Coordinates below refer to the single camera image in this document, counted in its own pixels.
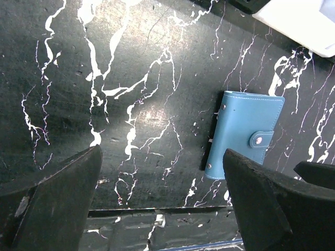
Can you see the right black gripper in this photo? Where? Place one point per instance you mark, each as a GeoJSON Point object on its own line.
{"type": "Point", "coordinates": [318, 174]}

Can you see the blue leather card holder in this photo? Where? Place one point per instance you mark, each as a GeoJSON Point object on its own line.
{"type": "Point", "coordinates": [245, 124]}

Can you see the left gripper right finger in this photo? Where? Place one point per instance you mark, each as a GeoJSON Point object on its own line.
{"type": "Point", "coordinates": [275, 211]}

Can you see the three-compartment black white tray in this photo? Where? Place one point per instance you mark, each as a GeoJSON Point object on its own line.
{"type": "Point", "coordinates": [309, 23]}

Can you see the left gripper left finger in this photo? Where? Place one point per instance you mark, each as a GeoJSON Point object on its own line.
{"type": "Point", "coordinates": [47, 210]}

